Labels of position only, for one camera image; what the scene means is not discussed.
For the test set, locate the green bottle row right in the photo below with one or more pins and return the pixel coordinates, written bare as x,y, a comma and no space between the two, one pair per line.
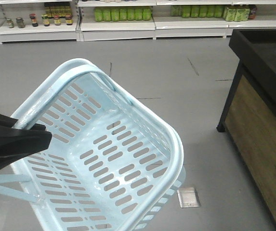
230,13

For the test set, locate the white store shelving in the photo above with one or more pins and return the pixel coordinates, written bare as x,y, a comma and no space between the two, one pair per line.
85,28

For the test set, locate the green-lid sauce jar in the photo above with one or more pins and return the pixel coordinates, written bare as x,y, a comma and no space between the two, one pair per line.
9,23

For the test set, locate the dark pickle jar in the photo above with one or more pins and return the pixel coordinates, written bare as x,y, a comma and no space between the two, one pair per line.
20,22

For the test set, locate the yellow-label sauce jar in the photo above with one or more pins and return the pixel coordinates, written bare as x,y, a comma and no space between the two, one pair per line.
45,20

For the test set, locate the metal floor outlet plate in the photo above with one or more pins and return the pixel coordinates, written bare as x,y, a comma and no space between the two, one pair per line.
188,197

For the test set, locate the red-lid dark sauce jar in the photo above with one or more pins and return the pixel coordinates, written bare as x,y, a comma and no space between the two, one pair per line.
33,19

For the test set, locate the light blue plastic basket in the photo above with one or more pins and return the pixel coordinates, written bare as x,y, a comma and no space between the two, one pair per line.
112,163

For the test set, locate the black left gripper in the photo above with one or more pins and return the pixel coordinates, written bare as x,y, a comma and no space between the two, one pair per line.
16,144

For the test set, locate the green bottle row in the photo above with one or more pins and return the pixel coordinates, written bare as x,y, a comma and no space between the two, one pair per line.
230,13
116,14

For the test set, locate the green bottle row centre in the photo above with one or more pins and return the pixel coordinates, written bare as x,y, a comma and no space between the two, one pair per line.
116,14

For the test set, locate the black wooden fruit display table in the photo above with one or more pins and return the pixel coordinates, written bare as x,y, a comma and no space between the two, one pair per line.
249,113

